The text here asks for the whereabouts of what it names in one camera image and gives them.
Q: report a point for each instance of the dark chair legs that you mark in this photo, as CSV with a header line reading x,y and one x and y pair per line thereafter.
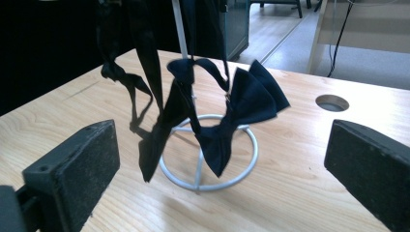
x,y
298,8

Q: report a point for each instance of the beige wooden furniture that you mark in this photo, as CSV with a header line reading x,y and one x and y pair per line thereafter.
x,y
364,29

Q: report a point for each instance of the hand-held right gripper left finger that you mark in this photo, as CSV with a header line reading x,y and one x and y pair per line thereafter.
x,y
80,170

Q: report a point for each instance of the dark cabinet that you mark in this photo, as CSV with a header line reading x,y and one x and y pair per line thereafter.
x,y
237,25

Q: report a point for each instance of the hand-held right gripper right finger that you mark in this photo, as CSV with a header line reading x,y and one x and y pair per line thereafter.
x,y
370,161

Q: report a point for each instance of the black bow tie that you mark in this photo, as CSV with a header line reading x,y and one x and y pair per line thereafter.
x,y
251,96
148,64

